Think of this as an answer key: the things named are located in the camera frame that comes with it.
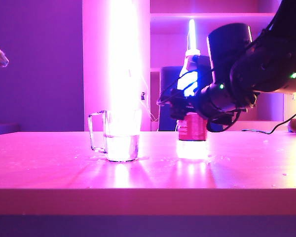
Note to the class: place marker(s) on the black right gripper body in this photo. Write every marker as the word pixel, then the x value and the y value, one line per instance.
pixel 219 103

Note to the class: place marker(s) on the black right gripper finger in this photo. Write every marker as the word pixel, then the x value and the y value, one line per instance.
pixel 183 107

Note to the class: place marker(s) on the clear water bottle red label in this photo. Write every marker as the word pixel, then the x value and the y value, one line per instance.
pixel 192 130

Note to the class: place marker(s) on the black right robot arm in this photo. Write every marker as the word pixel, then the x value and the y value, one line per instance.
pixel 266 61

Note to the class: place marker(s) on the clear glass mug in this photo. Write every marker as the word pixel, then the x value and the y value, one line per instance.
pixel 122 148

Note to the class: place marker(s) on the dark blue chair back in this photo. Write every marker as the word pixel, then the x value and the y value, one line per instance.
pixel 166 81

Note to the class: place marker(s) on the small black binder clip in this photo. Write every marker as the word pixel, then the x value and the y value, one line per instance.
pixel 142 96

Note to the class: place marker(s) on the thin bright light tube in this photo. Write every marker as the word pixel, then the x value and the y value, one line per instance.
pixel 192 37

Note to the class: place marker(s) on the large bright light tube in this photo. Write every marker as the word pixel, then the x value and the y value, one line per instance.
pixel 123 49

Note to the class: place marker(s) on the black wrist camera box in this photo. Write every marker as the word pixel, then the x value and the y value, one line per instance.
pixel 202 65

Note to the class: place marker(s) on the low box at wall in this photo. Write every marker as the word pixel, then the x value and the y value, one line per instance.
pixel 3 129

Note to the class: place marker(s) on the small wall fixture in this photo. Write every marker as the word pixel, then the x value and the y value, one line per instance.
pixel 292 96

